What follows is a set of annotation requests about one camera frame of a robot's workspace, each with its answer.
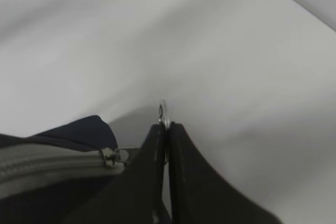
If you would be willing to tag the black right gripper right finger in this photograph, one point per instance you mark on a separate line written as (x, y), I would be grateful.
(199, 194)

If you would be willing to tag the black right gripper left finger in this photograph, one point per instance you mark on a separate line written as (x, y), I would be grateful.
(134, 196)

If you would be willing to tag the navy insulated lunch bag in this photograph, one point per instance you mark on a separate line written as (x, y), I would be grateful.
(45, 177)

